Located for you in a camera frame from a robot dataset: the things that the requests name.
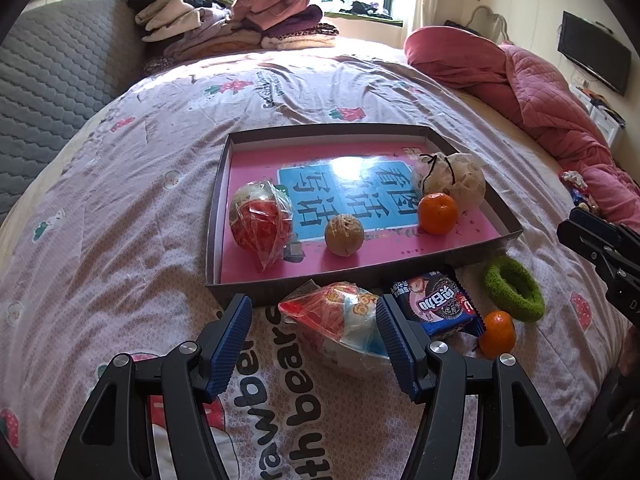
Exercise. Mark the blue cookie packet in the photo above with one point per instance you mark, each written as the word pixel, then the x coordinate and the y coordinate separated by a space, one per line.
pixel 440 307

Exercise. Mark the black bag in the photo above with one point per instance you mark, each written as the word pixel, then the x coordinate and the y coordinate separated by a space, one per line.
pixel 457 25

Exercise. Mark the black television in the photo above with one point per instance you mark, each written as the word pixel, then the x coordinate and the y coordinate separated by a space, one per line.
pixel 595 55

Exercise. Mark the small colourful doll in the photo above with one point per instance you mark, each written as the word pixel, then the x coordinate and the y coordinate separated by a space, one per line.
pixel 575 184

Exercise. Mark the red white toy ball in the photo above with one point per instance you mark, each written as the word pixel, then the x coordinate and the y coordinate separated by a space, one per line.
pixel 260 225

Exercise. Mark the grey quilted headboard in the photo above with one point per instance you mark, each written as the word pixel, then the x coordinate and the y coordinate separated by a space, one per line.
pixel 50 85

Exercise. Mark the shallow grey cardboard box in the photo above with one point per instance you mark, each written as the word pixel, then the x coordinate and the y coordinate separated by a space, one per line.
pixel 325 136

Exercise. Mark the walnut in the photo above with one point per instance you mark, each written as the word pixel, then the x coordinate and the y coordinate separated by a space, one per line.
pixel 344 235

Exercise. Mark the orange mandarin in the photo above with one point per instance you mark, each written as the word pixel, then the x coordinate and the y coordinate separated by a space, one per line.
pixel 497 334
pixel 438 213

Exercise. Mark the pile of folded clothes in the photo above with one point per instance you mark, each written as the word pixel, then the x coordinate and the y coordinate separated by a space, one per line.
pixel 250 35

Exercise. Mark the dark cloth bundle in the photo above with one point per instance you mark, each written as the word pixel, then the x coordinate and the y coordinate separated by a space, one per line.
pixel 367 8

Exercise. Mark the white curved frame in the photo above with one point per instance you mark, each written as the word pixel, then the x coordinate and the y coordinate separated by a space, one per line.
pixel 501 22

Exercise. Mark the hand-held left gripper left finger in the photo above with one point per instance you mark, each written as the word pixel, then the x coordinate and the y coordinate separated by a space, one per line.
pixel 230 345

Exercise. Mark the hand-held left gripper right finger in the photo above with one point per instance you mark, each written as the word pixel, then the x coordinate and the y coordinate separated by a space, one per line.
pixel 395 345

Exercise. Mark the beige bed sheet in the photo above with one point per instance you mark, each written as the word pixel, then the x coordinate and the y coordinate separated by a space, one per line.
pixel 505 125

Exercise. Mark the white cabinet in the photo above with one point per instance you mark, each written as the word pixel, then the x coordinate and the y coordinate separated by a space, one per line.
pixel 607 120

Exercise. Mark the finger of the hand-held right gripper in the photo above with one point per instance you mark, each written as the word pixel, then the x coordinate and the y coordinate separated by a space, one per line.
pixel 590 247
pixel 605 225

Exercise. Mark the pink quilt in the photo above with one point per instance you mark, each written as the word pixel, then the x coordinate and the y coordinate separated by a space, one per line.
pixel 540 100

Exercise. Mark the pink and blue book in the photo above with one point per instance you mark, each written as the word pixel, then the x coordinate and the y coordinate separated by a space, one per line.
pixel 350 268

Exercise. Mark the green fuzzy hair scrunchie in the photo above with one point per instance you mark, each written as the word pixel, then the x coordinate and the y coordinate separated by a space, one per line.
pixel 526 306

